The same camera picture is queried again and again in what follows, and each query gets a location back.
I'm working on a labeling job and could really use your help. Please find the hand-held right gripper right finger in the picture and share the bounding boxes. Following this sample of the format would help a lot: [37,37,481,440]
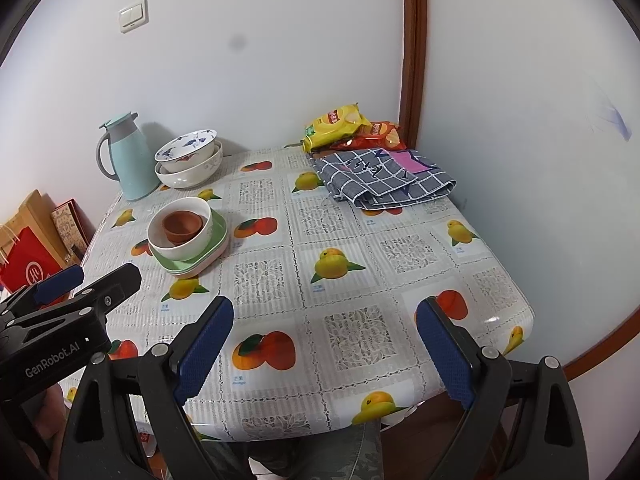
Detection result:
[415,296,591,480]

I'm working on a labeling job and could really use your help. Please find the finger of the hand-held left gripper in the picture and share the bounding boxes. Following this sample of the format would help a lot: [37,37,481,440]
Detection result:
[0,264,86,317]
[12,262,142,331]

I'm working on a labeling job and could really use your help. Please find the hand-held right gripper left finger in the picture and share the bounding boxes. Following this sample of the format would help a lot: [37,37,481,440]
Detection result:
[60,296,251,480]

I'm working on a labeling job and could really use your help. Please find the light green plate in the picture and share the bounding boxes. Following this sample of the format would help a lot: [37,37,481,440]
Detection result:
[150,207,231,275]

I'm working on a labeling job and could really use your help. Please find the small brown bowl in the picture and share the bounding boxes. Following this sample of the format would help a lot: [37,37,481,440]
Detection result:
[161,210,205,246]

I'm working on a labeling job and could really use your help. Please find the plain white bowl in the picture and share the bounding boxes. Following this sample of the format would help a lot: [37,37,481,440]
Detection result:
[147,197,213,262]

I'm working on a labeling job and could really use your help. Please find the blue plastic plate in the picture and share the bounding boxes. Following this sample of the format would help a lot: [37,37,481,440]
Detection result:
[167,240,231,278]

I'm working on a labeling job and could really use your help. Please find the red paper bag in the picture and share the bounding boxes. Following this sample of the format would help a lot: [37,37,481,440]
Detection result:
[0,226,66,306]

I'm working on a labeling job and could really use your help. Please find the patterned brown box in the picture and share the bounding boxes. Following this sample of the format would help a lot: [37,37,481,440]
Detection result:
[50,199,97,261]

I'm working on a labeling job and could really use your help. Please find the brown paper bag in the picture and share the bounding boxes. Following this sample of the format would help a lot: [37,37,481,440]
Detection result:
[0,190,68,271]

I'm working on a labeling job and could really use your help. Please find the fruit printed tablecloth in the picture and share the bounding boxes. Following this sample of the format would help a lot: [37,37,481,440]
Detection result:
[59,146,536,443]

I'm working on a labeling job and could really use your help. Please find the light blue thermos jug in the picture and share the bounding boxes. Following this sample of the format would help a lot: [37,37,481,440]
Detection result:
[96,112,161,202]

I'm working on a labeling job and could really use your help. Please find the white bowl with grey print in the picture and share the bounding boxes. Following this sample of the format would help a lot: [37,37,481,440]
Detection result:
[154,141,224,190]

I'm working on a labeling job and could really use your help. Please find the person's grey patterned trousers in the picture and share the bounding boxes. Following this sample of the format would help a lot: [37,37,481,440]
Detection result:
[200,417,383,480]

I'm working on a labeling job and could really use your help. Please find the blue patterned white bowl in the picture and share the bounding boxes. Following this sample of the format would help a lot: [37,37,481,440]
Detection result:
[154,129,219,173]

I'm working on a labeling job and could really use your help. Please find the brown wooden baseboard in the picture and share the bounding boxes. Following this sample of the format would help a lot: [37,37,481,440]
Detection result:
[562,327,640,382]

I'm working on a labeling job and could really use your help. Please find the grey checked cloth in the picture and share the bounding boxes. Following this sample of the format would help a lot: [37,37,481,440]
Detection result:
[312,148,457,211]

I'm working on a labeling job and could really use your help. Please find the red chip bag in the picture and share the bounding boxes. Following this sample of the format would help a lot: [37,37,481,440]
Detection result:
[330,121,402,152]

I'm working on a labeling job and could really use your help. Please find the yellow chip bag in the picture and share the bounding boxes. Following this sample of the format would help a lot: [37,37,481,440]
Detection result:
[301,104,373,153]

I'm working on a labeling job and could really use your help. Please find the white wall switch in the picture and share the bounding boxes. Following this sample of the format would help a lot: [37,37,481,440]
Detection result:
[119,0,149,33]

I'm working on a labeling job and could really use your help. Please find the brown wooden door frame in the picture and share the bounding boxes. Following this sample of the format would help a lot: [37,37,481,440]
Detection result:
[400,0,428,153]

